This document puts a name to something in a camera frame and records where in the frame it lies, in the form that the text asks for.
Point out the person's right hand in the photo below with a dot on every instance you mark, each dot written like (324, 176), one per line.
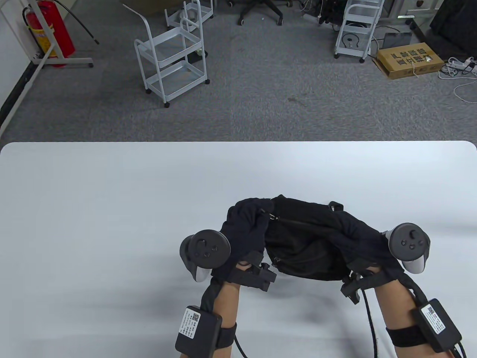
(363, 242)

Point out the person's left hand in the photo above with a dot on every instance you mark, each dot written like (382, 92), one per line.
(246, 227)

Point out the black fabric backpack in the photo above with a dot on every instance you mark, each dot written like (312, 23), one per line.
(302, 246)

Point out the black box on right forearm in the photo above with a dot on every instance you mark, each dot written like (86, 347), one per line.
(443, 328)

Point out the person's left forearm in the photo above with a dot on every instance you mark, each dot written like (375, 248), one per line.
(227, 302)

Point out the black box on left forearm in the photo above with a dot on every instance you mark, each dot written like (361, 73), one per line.
(203, 333)

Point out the brown cardboard box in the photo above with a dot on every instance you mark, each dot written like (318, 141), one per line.
(410, 61)

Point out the black white right hand controller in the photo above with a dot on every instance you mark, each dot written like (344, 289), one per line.
(408, 242)

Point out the black white hand controller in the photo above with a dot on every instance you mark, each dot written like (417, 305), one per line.
(205, 250)
(408, 242)

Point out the black white left hand controller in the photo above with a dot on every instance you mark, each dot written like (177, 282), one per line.
(205, 250)

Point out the large white trolley cart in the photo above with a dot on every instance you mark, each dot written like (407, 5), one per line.
(175, 71)

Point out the tall white trolley cart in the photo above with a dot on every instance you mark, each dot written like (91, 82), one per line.
(354, 28)

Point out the black office chair base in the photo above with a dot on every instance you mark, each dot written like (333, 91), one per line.
(261, 8)

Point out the small white trolley cart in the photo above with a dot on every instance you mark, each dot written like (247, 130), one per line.
(188, 9)

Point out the black cabinet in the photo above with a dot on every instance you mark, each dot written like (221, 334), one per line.
(454, 26)

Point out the white metal stand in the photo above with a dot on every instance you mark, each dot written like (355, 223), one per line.
(48, 56)

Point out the red fire extinguisher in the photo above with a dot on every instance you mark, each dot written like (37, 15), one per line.
(52, 26)

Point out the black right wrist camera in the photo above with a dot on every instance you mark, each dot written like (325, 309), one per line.
(357, 287)

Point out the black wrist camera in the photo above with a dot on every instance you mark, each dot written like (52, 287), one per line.
(357, 287)
(255, 274)

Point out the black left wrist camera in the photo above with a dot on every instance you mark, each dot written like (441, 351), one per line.
(255, 274)

